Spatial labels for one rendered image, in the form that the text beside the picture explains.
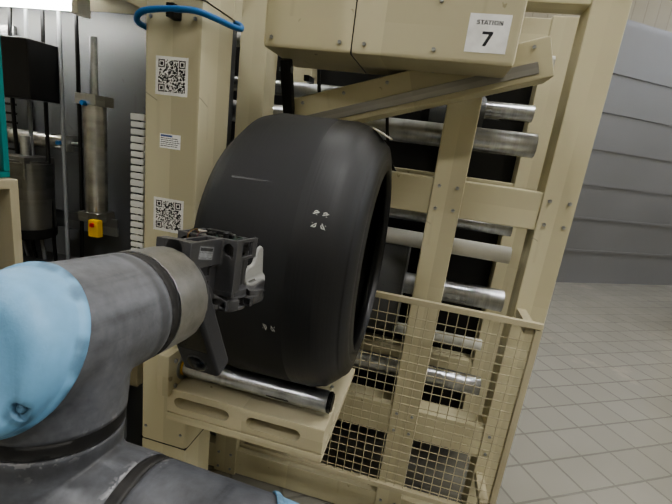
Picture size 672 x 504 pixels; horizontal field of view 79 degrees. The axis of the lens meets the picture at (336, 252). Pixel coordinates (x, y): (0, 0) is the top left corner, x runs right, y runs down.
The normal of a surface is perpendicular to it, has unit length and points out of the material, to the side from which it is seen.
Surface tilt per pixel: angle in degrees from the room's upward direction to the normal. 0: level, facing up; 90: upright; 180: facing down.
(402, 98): 90
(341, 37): 90
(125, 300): 54
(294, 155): 43
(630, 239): 90
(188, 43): 90
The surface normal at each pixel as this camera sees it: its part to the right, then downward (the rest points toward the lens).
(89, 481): 0.03, -0.82
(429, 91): -0.23, 0.22
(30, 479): 0.39, 0.20
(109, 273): 0.59, -0.78
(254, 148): -0.07, -0.56
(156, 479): 0.12, -0.95
